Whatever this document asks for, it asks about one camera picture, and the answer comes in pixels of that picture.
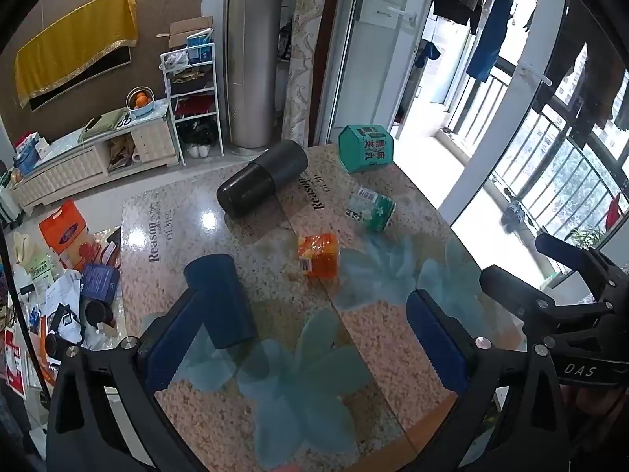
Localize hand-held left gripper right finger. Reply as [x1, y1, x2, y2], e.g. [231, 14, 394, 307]
[407, 289, 572, 472]

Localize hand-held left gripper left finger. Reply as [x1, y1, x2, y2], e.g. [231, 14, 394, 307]
[46, 286, 203, 472]

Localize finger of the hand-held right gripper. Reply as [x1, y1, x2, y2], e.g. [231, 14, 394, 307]
[479, 264, 617, 337]
[535, 232, 629, 306]

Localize dark blue cup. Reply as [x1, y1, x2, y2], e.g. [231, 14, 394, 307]
[184, 254, 257, 350]

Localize green potted plant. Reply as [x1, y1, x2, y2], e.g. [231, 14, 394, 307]
[565, 225, 606, 253]

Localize dark slippers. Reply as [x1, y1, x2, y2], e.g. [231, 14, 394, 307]
[500, 201, 530, 233]

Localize black mug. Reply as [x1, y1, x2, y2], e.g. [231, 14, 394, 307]
[83, 299, 117, 331]

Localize black balcony railing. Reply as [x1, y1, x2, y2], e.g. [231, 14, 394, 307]
[445, 56, 629, 276]

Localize blue cardboard box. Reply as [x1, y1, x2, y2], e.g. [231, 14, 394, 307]
[79, 264, 121, 304]

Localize orange paper bag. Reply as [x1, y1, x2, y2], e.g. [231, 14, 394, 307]
[39, 200, 97, 271]

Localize orange snack packet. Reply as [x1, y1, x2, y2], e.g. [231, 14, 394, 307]
[297, 232, 341, 279]

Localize green and white packet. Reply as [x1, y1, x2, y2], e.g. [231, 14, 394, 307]
[348, 187, 397, 233]

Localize black thermos flask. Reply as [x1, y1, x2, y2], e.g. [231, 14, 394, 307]
[217, 140, 309, 219]

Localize dark hanging garment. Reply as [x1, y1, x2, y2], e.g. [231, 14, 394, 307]
[535, 0, 629, 149]

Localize white low cabinet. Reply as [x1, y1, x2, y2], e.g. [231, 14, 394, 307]
[10, 98, 180, 210]

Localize green hexagonal box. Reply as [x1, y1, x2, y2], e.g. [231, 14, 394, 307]
[338, 124, 395, 174]

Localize green folded cloth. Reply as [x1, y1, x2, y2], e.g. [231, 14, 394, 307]
[79, 107, 131, 141]

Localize blue hanging garment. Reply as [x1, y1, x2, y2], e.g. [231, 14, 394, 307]
[465, 0, 515, 84]

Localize blue box on cabinet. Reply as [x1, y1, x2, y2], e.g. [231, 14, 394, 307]
[14, 133, 51, 176]

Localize red cloth on shelf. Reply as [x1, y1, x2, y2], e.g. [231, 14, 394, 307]
[173, 95, 215, 118]

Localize small blue hanging cloth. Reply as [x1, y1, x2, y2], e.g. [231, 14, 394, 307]
[414, 40, 442, 70]

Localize basket of oranges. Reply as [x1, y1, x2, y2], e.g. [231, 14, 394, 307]
[126, 86, 156, 119]

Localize white metal shelf rack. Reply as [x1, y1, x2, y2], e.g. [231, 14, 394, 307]
[160, 42, 225, 167]

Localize blue and white box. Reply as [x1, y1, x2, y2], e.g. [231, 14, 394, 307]
[186, 29, 216, 66]

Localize silver tower air conditioner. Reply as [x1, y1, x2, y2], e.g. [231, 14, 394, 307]
[225, 0, 287, 151]

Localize patterned beige curtain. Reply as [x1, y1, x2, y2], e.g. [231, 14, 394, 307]
[281, 0, 341, 147]

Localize open cardboard box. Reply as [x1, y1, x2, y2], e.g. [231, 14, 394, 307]
[156, 16, 215, 52]

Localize yellow cloth with gold trim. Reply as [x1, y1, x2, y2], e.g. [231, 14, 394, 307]
[14, 0, 140, 108]

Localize black wall television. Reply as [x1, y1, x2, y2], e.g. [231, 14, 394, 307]
[26, 45, 133, 113]

